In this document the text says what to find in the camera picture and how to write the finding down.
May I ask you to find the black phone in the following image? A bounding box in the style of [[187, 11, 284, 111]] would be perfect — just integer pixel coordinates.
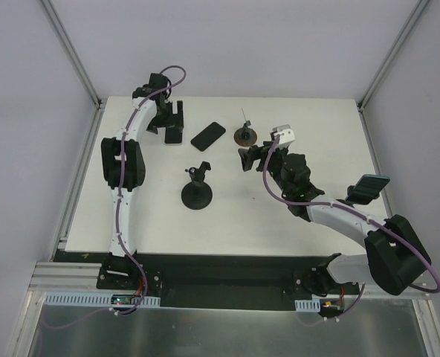
[[354, 174, 390, 199], [164, 127, 183, 145], [190, 122, 226, 152]]

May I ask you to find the black phone stand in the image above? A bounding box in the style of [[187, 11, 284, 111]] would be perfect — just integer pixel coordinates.
[[181, 161, 213, 210], [337, 184, 380, 207]]

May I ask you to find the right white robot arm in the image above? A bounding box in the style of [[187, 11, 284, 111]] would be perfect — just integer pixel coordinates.
[[239, 142, 438, 296]]

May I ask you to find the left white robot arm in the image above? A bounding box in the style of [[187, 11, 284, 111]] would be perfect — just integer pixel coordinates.
[[100, 65, 184, 258]]

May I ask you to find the brown disc small stand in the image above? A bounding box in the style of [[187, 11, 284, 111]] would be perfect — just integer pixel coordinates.
[[233, 110, 257, 147]]

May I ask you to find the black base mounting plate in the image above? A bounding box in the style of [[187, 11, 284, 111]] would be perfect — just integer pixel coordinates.
[[96, 253, 362, 310]]

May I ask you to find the metal sheet front panel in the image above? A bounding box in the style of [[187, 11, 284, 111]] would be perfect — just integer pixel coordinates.
[[30, 299, 427, 356]]

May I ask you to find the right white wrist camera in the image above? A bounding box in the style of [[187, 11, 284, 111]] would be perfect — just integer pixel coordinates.
[[271, 124, 295, 149]]

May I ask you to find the left aluminium frame post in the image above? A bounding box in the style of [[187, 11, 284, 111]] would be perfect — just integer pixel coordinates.
[[38, 0, 103, 109]]

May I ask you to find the aluminium frame post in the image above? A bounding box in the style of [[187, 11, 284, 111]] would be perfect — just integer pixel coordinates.
[[356, 0, 435, 112], [38, 0, 103, 109]]

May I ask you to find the right white cable duct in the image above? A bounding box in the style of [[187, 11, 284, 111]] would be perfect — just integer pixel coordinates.
[[294, 297, 321, 313]]

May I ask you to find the white cable duct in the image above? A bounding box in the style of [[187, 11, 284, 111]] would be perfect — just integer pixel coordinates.
[[294, 297, 321, 313], [45, 292, 161, 308]]

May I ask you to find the front aluminium rail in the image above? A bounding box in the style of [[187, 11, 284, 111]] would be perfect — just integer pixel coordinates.
[[28, 262, 431, 300]]

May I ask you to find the left white cable duct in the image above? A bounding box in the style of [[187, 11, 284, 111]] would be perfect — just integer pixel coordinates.
[[45, 292, 161, 308]]

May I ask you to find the right aluminium frame post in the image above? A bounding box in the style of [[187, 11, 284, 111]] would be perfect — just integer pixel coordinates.
[[356, 0, 435, 112]]

